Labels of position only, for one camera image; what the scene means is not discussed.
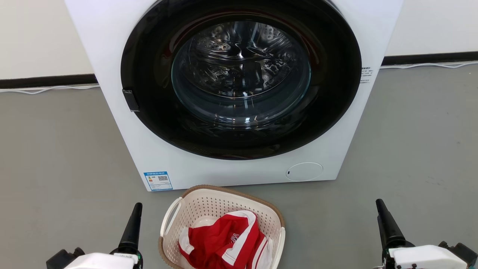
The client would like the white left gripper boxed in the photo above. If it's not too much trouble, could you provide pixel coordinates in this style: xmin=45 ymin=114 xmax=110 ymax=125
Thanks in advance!
xmin=63 ymin=202 xmax=143 ymax=269

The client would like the cream perforated laundry basket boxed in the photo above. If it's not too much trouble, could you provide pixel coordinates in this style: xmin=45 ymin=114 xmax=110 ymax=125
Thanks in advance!
xmin=158 ymin=185 xmax=286 ymax=269

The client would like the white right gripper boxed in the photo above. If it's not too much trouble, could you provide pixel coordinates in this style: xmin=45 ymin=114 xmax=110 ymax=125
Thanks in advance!
xmin=376 ymin=199 xmax=468 ymax=269

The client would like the red and white garment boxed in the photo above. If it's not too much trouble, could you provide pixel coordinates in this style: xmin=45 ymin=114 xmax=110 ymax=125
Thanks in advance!
xmin=178 ymin=210 xmax=274 ymax=269

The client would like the black washer door handle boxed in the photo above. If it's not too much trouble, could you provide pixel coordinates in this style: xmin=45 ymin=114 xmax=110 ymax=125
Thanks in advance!
xmin=122 ymin=89 xmax=140 ymax=112

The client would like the white front-load washing machine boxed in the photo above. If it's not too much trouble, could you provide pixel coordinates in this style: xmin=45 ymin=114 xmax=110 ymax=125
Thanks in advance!
xmin=64 ymin=0 xmax=404 ymax=192

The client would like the blue energy label sticker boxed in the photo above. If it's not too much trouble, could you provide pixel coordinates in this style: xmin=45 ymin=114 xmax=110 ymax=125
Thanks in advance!
xmin=143 ymin=171 xmax=173 ymax=191

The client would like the round white drain filter cover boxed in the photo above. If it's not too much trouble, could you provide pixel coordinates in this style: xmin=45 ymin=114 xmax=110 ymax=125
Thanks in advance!
xmin=286 ymin=162 xmax=323 ymax=182

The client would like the round black glass washer door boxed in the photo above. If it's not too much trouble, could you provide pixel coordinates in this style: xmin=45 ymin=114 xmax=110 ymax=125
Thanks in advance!
xmin=120 ymin=0 xmax=362 ymax=160

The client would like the white floor cable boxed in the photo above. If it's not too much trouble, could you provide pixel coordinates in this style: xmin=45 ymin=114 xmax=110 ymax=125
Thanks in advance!
xmin=380 ymin=61 xmax=478 ymax=69
xmin=0 ymin=84 xmax=100 ymax=95

